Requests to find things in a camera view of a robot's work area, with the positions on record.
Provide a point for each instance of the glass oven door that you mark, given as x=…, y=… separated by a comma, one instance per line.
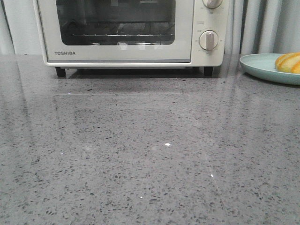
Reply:
x=53, y=14

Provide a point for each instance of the golden bread roll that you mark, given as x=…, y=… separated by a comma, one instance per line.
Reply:
x=288, y=63

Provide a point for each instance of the lower cream oven knob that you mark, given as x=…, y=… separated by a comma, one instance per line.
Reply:
x=208, y=40

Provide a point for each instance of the cream oven knob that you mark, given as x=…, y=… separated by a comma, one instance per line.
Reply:
x=212, y=4
x=208, y=40

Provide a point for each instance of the cream Toshiba toaster oven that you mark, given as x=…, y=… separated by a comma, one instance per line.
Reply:
x=204, y=19

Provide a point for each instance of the upper cream oven knob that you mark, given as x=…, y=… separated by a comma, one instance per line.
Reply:
x=212, y=4

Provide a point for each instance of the teal round plate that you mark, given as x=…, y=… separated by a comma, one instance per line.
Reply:
x=263, y=66

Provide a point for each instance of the metal wire oven rack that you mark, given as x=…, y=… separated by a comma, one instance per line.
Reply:
x=118, y=33

